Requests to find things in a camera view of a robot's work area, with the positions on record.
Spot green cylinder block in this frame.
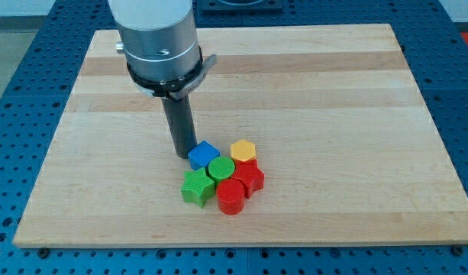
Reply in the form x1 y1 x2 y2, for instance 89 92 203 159
208 157 235 186

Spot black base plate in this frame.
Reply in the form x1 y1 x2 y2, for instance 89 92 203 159
197 0 283 13

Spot red cylinder block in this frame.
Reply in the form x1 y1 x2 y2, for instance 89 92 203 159
216 179 245 215

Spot blue cube block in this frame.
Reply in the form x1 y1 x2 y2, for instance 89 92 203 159
188 141 221 170

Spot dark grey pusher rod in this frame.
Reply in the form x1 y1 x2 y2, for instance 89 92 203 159
162 96 198 159

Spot red star block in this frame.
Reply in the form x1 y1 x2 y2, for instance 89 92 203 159
231 160 265 199

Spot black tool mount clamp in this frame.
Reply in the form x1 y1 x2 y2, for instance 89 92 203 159
127 47 217 100

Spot yellow hexagon block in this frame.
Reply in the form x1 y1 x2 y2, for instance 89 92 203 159
230 140 257 162

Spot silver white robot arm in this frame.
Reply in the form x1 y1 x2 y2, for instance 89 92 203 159
108 0 200 82

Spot wooden board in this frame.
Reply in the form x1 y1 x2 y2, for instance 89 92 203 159
13 24 468 248

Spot green star block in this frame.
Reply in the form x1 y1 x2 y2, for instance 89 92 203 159
181 167 215 208

